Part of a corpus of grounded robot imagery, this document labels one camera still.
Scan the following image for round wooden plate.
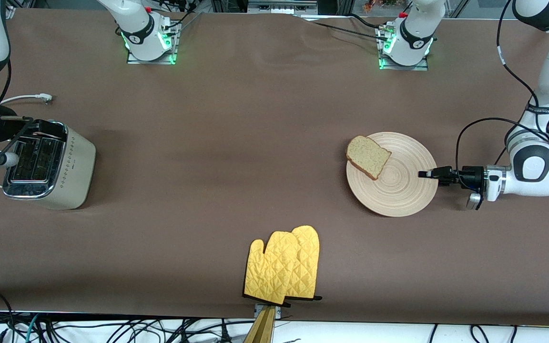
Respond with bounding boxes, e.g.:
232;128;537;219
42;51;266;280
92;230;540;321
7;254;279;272
346;132;438;218

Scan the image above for slice of brown bread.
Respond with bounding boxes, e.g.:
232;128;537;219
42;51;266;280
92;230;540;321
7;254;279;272
346;135;392;181

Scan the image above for cream and chrome toaster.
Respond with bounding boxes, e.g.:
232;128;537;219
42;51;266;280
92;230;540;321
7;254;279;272
2;120;97;211

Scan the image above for yellow quilted oven mitt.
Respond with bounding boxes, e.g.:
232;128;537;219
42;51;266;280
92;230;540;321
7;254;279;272
284;225;323;302
243;231;300;306

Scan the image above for brown table cover sheet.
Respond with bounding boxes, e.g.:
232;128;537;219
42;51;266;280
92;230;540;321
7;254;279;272
0;7;549;327

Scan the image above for grey metal box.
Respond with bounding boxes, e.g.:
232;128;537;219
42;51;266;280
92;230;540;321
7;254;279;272
247;0;318;15

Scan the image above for white toaster power cable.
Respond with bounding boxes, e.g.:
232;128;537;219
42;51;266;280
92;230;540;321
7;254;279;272
0;93;53;189

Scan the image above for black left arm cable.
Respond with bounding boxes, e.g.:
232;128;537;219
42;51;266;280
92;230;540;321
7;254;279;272
456;0;549;172

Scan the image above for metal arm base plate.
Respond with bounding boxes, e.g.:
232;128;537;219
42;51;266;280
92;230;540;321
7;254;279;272
127;21;180;65
378;26;429;71

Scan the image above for thin black base cable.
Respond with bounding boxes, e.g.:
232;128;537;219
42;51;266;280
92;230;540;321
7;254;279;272
313;13;389;41

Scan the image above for teal cable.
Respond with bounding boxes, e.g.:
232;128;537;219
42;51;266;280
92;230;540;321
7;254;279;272
23;313;41;343

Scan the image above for wooden stand with bracket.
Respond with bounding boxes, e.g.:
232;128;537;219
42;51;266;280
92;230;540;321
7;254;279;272
244;303;282;343

